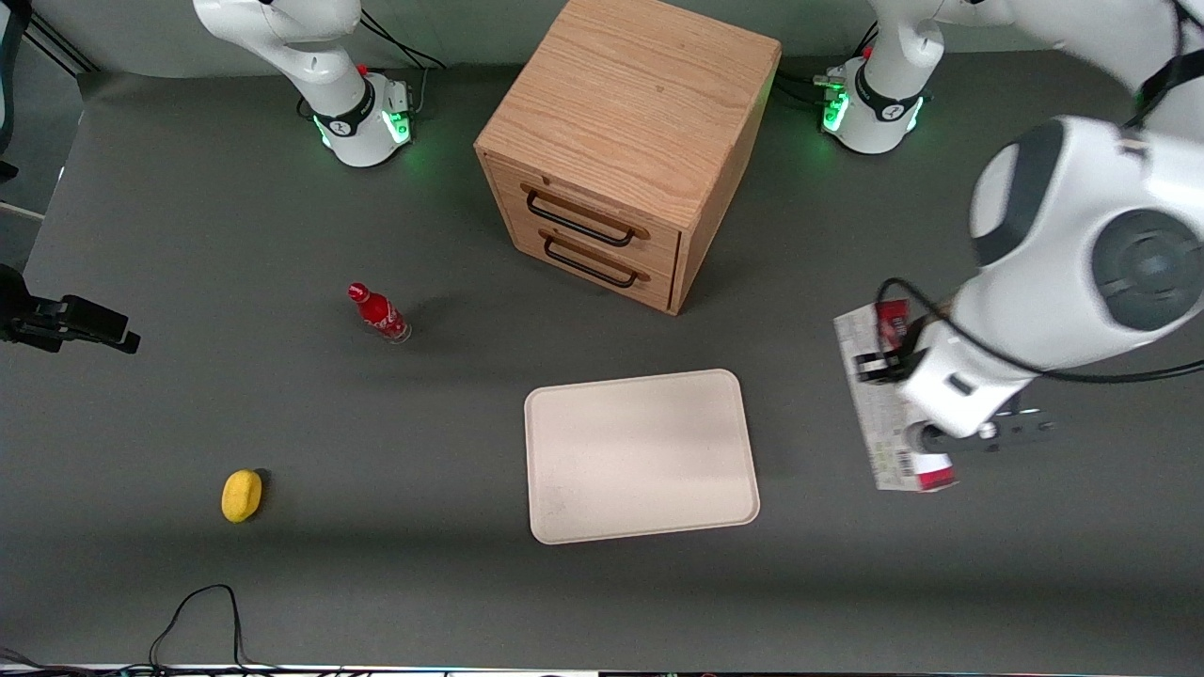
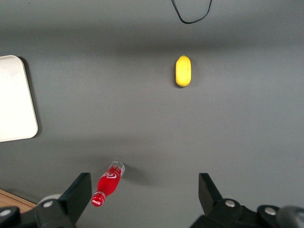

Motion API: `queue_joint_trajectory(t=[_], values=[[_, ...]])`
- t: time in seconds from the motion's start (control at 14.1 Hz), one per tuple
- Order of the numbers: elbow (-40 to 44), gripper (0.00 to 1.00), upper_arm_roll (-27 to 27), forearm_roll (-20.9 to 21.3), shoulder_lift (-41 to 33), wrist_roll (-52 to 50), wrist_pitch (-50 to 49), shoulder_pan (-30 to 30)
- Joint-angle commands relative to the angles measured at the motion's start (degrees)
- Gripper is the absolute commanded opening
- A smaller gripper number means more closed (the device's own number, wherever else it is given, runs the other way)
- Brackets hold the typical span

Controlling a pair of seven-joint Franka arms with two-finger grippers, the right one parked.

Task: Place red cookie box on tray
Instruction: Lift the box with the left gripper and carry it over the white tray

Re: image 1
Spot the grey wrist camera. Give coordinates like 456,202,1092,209
906,408,1056,455
58,294,131,346

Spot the red cookie box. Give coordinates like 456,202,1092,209
833,299,960,493

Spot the red cola bottle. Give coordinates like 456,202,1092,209
347,281,412,345

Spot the black looped cable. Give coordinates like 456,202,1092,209
149,584,276,674

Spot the white rectangular tray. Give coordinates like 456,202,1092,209
524,369,761,545

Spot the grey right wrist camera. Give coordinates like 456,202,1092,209
58,294,131,346

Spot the wooden drawer cabinet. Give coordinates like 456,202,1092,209
474,0,783,317

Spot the wooden drawer with long handle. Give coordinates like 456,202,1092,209
482,150,683,276

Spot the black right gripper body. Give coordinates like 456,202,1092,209
0,264,67,352

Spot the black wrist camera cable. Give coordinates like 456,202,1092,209
875,276,1204,386

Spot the yellow lemon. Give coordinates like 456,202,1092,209
221,469,264,524

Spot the long black drawer handle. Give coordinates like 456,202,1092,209
522,183,651,248

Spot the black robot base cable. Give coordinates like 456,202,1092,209
359,8,449,121
773,21,881,112

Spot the wooden drawer with short handle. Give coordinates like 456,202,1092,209
506,218,678,313

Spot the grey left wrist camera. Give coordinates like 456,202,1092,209
906,408,1056,455

